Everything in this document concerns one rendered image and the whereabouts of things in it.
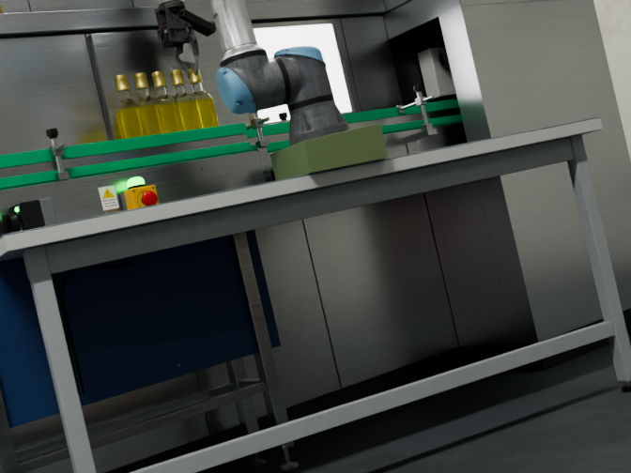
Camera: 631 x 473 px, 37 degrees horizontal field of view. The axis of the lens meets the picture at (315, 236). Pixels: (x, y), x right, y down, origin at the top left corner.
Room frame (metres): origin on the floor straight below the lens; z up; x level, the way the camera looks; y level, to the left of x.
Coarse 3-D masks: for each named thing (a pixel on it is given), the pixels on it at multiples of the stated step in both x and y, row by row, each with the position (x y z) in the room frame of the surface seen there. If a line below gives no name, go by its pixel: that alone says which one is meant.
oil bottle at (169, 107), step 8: (160, 96) 2.69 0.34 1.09; (168, 96) 2.69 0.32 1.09; (160, 104) 2.67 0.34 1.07; (168, 104) 2.68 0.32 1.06; (176, 104) 2.70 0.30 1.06; (168, 112) 2.68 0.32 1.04; (176, 112) 2.69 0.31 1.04; (168, 120) 2.68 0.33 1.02; (176, 120) 2.69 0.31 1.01; (168, 128) 2.67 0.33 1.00; (176, 128) 2.69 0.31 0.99
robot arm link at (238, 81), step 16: (208, 0) 2.28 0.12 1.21; (224, 0) 2.25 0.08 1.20; (240, 0) 2.27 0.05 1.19; (224, 16) 2.25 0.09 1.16; (240, 16) 2.26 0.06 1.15; (224, 32) 2.26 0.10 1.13; (240, 32) 2.25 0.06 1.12; (224, 48) 2.27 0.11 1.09; (240, 48) 2.24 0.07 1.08; (256, 48) 2.25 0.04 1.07; (224, 64) 2.25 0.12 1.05; (240, 64) 2.23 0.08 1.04; (256, 64) 2.24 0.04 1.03; (272, 64) 2.26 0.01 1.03; (224, 80) 2.24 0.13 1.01; (240, 80) 2.22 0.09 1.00; (256, 80) 2.23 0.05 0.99; (272, 80) 2.25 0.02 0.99; (224, 96) 2.29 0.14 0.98; (240, 96) 2.22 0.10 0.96; (256, 96) 2.24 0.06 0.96; (272, 96) 2.26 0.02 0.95; (240, 112) 2.26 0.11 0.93
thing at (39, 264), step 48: (576, 144) 2.59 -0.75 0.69; (336, 192) 2.28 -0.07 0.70; (384, 192) 2.34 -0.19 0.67; (576, 192) 2.61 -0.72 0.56; (96, 240) 2.04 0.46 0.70; (144, 240) 2.08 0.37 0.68; (192, 240) 2.13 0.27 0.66; (48, 288) 1.98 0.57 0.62; (48, 336) 1.97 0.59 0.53; (576, 336) 2.54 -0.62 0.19; (624, 336) 2.60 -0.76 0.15; (432, 384) 2.34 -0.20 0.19; (288, 432) 2.18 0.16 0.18
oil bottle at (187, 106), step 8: (176, 96) 2.72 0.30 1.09; (184, 96) 2.72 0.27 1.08; (184, 104) 2.71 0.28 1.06; (192, 104) 2.73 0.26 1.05; (184, 112) 2.71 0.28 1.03; (192, 112) 2.72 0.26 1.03; (184, 120) 2.70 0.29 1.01; (192, 120) 2.72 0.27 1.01; (184, 128) 2.70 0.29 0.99; (192, 128) 2.72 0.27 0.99; (200, 128) 2.73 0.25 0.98
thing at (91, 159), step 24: (96, 144) 2.42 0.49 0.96; (120, 144) 2.46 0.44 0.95; (144, 144) 2.50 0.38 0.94; (168, 144) 2.54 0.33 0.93; (192, 144) 2.59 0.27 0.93; (216, 144) 2.63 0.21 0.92; (240, 144) 2.67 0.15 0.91; (0, 168) 2.28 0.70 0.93; (24, 168) 2.31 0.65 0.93; (48, 168) 2.35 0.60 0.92; (72, 168) 2.38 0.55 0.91; (96, 168) 2.41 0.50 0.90; (120, 168) 2.45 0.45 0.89
